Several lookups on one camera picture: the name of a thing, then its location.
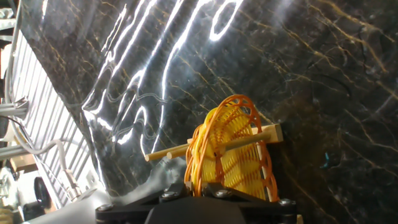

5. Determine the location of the black round object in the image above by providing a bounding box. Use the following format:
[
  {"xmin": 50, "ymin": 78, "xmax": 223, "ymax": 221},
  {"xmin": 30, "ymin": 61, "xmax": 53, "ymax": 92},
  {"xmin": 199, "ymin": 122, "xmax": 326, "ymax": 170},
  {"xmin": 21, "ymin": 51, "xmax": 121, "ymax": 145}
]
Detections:
[{"xmin": 33, "ymin": 176, "xmax": 53, "ymax": 210}]

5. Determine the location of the wooden peg dish rack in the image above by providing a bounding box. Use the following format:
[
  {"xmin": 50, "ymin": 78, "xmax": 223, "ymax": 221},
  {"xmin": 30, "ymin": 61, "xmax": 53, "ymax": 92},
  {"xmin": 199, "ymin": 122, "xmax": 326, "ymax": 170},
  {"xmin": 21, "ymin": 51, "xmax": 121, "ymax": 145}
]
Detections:
[{"xmin": 144, "ymin": 123, "xmax": 304, "ymax": 224}]

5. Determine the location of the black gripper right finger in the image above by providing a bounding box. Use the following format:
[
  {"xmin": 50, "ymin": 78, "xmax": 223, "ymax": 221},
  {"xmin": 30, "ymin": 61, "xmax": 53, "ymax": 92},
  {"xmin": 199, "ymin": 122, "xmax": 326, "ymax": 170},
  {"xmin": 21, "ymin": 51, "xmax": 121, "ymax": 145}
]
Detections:
[{"xmin": 201, "ymin": 182, "xmax": 280, "ymax": 207}]

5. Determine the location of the black device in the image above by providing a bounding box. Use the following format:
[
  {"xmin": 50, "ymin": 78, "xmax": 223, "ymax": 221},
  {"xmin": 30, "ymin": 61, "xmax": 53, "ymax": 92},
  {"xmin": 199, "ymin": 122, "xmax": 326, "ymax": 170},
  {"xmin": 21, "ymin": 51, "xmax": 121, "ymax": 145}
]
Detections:
[{"xmin": 22, "ymin": 201, "xmax": 48, "ymax": 222}]

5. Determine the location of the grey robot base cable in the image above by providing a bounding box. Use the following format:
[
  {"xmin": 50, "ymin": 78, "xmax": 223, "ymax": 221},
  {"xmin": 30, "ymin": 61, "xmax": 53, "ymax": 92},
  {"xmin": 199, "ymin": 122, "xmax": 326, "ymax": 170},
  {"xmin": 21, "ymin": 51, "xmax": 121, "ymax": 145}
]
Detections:
[{"xmin": 0, "ymin": 114, "xmax": 83, "ymax": 202}]

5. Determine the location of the black marble pattern mat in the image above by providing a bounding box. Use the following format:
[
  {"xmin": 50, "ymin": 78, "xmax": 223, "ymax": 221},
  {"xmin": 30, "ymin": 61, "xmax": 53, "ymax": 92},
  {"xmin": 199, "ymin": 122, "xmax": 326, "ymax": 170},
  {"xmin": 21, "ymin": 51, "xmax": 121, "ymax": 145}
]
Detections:
[{"xmin": 18, "ymin": 0, "xmax": 398, "ymax": 224}]

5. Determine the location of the aluminium frame rail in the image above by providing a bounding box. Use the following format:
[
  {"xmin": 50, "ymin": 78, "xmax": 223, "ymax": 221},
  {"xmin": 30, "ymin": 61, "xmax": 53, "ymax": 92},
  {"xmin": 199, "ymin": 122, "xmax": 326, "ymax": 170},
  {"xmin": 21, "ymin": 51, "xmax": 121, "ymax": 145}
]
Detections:
[
  {"xmin": 0, "ymin": 96, "xmax": 30, "ymax": 119},
  {"xmin": 0, "ymin": 144, "xmax": 35, "ymax": 162}
]

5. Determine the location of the yellow orange woven basket dish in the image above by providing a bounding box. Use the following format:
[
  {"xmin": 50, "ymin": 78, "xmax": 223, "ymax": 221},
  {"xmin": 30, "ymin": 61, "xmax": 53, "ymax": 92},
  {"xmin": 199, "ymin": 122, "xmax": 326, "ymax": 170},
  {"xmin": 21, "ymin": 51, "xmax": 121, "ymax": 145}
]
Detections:
[{"xmin": 183, "ymin": 94, "xmax": 279, "ymax": 203}]

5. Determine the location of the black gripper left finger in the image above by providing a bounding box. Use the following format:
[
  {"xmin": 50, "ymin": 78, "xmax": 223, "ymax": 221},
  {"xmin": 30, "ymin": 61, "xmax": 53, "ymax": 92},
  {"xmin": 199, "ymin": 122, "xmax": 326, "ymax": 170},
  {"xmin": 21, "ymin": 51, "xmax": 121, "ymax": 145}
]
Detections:
[{"xmin": 136, "ymin": 182, "xmax": 193, "ymax": 207}]

